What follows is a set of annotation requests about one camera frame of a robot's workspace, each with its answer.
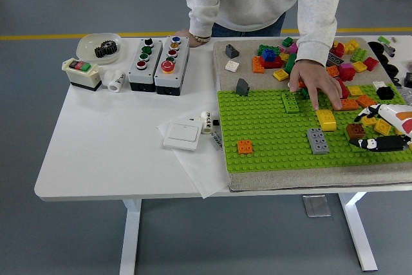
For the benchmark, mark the small dark green brick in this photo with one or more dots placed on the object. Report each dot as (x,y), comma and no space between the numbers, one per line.
(304,93)

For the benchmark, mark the small white brick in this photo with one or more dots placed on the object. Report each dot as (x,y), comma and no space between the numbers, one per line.
(378,85)

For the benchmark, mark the light grey eight-stud brick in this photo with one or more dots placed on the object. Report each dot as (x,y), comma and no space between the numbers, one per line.
(318,141)

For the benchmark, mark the orange four-stud brick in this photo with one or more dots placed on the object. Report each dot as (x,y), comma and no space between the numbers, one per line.
(245,147)

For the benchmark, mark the yellow flat square tile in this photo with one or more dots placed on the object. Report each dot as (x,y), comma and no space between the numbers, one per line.
(281,75)

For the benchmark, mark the yellow flat brick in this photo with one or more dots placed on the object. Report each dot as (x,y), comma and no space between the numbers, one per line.
(355,90)

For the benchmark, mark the magenta brick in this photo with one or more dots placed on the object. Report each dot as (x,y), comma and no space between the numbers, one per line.
(347,69)

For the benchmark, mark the yellow four-stud brick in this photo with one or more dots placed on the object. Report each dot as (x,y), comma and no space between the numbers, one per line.
(382,127)

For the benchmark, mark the green flat eight-stud plate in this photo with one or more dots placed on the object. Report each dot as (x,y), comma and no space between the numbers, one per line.
(291,103)
(360,151)

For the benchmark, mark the red four-stud brick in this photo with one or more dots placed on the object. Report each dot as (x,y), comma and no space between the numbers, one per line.
(370,63)

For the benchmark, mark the white square tile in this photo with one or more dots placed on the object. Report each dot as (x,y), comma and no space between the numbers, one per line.
(232,65)

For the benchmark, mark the white wall switch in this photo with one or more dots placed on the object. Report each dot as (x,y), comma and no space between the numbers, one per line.
(181,135)

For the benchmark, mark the grey four-button control box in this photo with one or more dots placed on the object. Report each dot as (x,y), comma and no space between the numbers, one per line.
(138,77)

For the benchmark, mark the cream red-green switch box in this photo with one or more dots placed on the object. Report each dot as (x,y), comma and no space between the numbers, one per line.
(80,77)

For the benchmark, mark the dark grey slope brick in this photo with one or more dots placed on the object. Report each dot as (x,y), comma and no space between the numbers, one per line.
(231,51)
(242,87)

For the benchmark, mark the lime green brick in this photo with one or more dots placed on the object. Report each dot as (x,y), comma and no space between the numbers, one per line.
(359,54)

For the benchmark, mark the orange eight-stud brick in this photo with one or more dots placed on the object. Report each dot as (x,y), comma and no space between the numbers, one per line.
(366,101)
(349,104)
(302,84)
(257,66)
(333,71)

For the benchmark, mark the person's right hand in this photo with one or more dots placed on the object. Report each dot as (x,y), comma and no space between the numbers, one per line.
(184,32)

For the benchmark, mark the black gear stack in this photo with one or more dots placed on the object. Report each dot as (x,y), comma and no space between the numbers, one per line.
(106,49)

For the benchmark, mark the small white labelled cylinder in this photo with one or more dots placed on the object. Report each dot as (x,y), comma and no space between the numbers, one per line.
(206,123)

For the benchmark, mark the dark grey eight-stud brick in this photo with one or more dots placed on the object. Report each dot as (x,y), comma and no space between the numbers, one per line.
(336,60)

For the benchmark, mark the white paper sheet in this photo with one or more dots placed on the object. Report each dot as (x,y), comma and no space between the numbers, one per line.
(199,172)

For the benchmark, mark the person's right forearm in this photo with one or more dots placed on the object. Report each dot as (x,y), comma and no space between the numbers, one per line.
(202,20)

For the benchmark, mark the grey metal part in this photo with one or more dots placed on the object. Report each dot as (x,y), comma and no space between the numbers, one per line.
(390,50)

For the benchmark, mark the grey emergency-stop control box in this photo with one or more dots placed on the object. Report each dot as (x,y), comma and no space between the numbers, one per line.
(165,81)

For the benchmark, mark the grey-brown mat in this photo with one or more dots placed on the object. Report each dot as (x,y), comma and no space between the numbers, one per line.
(257,181)

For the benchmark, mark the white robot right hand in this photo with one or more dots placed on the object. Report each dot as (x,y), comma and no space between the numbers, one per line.
(400,117)

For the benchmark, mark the brown four-stud brick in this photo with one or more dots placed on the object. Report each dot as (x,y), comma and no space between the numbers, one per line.
(355,130)

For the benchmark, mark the long green brick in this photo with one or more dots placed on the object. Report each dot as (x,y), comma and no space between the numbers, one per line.
(289,62)

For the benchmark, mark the person's left hand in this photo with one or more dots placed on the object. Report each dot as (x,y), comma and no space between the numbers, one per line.
(312,75)

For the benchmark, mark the large red brick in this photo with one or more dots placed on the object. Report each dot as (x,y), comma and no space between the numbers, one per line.
(345,91)

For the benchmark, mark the person's left forearm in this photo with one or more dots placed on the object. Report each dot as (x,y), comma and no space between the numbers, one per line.
(317,36)

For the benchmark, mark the pink brick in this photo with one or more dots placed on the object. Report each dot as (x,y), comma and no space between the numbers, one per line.
(293,49)

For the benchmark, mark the blue four-stud brick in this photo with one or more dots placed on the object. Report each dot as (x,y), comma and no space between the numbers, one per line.
(269,55)

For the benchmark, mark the green studded baseplate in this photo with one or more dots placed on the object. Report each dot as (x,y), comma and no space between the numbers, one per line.
(273,133)

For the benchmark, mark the green eight-stud brick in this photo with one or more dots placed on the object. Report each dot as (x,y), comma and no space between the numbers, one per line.
(264,49)

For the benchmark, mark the small yellow brick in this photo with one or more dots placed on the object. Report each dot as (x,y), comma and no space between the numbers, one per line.
(284,57)

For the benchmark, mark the black brick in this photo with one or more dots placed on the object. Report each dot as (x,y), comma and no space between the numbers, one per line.
(385,93)

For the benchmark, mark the white table leg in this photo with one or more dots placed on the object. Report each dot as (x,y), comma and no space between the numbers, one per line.
(130,239)
(362,239)

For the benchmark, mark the silver floor plate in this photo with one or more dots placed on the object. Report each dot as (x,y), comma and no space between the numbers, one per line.
(317,205)

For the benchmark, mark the small black box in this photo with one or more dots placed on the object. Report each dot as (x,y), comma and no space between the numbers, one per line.
(408,79)

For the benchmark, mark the white pipe fitting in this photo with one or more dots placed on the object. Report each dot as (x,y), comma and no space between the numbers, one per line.
(116,83)

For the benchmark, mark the small green block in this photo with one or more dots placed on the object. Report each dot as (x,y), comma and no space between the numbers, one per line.
(384,40)

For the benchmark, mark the white plastic bowl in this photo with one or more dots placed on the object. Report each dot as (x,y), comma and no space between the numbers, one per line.
(85,46)

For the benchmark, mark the yellow curved eight-stud brick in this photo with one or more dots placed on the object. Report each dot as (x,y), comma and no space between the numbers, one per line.
(326,120)

